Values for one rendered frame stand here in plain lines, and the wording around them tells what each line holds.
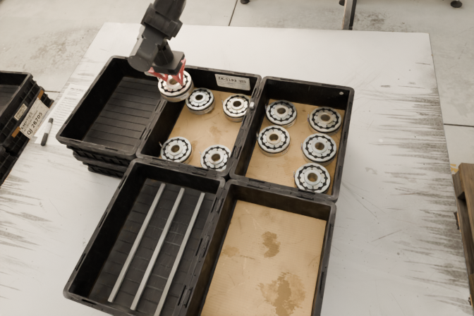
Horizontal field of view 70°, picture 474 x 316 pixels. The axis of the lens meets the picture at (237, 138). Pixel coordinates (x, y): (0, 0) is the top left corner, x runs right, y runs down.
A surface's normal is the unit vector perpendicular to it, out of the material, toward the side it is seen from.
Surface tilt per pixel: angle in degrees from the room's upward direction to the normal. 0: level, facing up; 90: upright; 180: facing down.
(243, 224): 0
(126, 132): 0
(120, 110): 0
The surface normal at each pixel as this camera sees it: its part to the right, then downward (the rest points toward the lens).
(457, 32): -0.11, -0.56
